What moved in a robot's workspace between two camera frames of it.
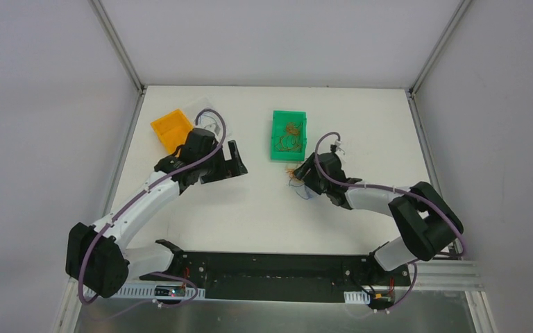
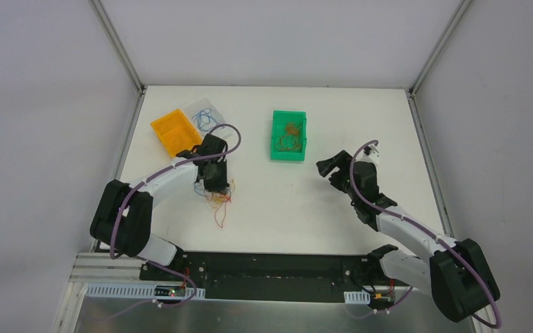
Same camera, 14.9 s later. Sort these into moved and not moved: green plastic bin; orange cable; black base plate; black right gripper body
Moved: black right gripper body
Not moved: green plastic bin; orange cable; black base plate
